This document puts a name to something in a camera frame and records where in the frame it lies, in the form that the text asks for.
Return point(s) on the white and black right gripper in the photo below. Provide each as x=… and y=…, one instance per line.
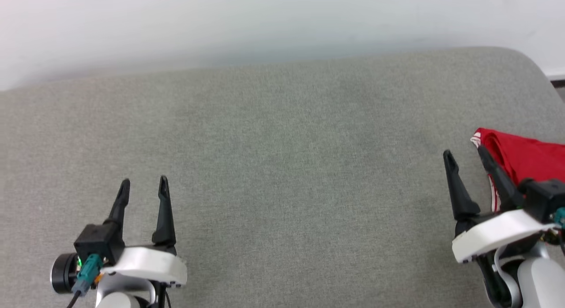
x=499, y=230

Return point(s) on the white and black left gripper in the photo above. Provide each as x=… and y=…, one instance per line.
x=145, y=264

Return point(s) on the red shirt with white sleeves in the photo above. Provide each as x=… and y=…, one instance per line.
x=525, y=158

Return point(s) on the white and grey right robot arm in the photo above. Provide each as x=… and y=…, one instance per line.
x=534, y=277

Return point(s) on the white and grey left robot arm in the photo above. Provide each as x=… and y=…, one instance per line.
x=123, y=294

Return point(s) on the grey fabric sofa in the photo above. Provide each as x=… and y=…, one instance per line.
x=282, y=167

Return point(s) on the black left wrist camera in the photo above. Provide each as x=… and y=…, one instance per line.
x=88, y=250

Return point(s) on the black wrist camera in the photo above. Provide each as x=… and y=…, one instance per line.
x=88, y=250
x=545, y=197

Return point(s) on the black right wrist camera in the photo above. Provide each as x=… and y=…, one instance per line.
x=545, y=197

